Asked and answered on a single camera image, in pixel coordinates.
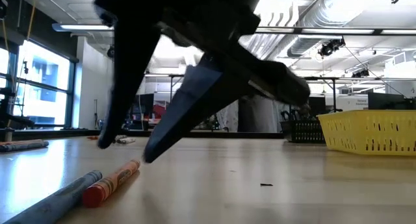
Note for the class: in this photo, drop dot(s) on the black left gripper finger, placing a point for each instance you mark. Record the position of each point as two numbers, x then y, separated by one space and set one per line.
195 100
130 71

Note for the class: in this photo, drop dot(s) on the grey crayon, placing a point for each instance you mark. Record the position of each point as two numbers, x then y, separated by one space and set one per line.
121 136
127 141

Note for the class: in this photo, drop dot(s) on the white patterned curtain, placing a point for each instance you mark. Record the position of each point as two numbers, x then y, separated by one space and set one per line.
227 118

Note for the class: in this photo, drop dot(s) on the fluorescent ceiling lamp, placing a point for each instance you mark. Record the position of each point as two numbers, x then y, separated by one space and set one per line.
84 27

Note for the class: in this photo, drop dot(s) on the grey hanging cloth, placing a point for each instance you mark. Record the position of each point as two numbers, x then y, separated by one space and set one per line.
260 117

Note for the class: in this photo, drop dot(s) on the large glass window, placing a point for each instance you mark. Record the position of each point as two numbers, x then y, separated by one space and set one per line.
42 87

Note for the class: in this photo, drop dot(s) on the small black crayon chip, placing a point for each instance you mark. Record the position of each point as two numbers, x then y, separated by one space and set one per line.
266 184

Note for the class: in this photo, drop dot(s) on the person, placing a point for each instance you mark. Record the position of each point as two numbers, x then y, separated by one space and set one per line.
305 112

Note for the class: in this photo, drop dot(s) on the black slotted plastic basket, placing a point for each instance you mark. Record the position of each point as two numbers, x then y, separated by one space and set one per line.
302 133

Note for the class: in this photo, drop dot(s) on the black ceiling spotlight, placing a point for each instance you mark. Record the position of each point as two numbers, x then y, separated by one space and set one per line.
331 48
360 73

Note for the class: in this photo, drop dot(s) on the yellow slotted plastic basket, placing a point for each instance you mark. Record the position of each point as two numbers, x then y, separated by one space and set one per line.
357 126

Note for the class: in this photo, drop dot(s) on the black monitor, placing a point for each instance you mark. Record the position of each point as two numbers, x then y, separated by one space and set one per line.
385 101

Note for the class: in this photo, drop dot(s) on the silver ventilation duct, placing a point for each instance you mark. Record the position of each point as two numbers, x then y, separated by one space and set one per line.
312 16

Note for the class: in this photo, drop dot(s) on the long ceiling light rail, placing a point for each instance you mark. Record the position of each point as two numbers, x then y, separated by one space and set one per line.
377 31

